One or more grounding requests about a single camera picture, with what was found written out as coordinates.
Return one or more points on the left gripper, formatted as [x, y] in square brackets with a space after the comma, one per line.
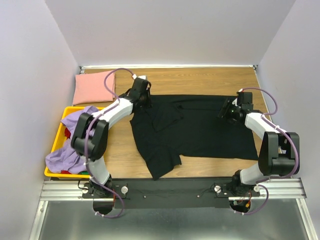
[148, 104]

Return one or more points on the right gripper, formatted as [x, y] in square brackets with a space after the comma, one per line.
[226, 105]

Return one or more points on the black t-shirt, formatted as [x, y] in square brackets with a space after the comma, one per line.
[188, 125]

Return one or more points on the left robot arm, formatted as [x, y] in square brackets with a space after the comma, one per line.
[90, 137]

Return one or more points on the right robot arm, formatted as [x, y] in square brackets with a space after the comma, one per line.
[279, 156]

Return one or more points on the pink folded t-shirt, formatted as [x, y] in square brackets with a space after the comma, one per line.
[90, 88]

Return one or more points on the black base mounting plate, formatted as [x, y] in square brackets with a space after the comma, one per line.
[165, 193]

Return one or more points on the lavender t-shirt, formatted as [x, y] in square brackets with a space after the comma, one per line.
[53, 159]

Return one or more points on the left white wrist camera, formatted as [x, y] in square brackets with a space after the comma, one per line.
[143, 77]

